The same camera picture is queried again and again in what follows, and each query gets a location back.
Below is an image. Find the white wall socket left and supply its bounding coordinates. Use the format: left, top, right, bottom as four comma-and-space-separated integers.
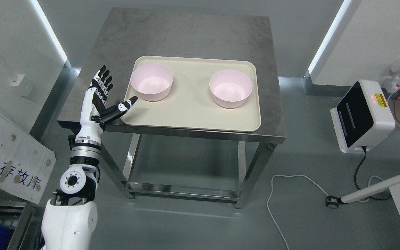
10, 74, 25, 88

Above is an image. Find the white black box device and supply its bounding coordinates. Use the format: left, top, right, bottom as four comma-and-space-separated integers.
330, 80, 395, 154

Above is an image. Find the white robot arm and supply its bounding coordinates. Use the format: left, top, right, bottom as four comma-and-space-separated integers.
41, 129, 102, 250

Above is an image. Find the white floor cable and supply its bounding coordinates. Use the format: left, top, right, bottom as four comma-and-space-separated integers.
267, 174, 391, 250

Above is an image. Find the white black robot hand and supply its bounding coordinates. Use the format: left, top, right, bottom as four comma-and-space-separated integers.
80, 65, 139, 133

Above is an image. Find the pink bowl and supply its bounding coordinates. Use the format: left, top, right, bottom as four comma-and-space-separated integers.
209, 69, 253, 109
130, 63, 174, 102

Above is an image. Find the white labelled sign board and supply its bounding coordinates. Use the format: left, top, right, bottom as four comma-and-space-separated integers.
0, 111, 56, 204

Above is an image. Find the cream plastic tray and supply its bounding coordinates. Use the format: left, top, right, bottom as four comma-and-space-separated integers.
121, 56, 261, 132

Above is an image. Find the white wall socket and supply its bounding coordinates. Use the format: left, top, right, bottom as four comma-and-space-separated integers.
10, 74, 25, 88
383, 57, 400, 94

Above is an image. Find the white wheeled stand leg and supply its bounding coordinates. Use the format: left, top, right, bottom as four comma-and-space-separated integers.
326, 175, 400, 209

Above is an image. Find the white wall socket right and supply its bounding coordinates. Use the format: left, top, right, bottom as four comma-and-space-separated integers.
383, 57, 400, 94

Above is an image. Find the black power cable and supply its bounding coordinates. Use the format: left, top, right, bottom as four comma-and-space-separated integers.
354, 146, 391, 201

